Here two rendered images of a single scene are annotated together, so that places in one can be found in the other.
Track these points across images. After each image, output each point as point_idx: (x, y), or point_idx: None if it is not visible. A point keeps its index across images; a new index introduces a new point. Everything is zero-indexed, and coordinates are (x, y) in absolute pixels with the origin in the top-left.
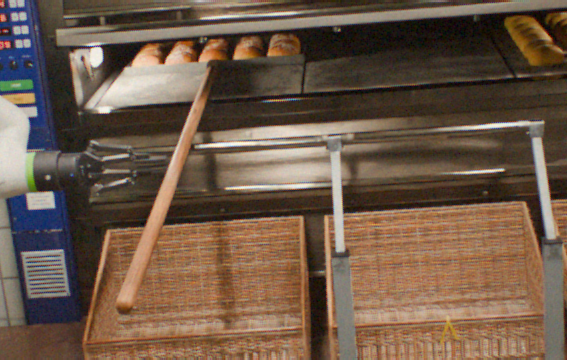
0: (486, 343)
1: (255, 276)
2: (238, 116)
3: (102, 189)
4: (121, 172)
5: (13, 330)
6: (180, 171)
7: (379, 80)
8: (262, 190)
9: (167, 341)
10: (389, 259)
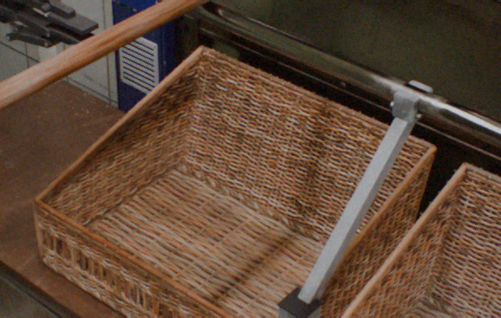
0: None
1: (347, 193)
2: None
3: (13, 34)
4: (34, 22)
5: (98, 108)
6: (71, 67)
7: None
8: None
9: (114, 255)
10: None
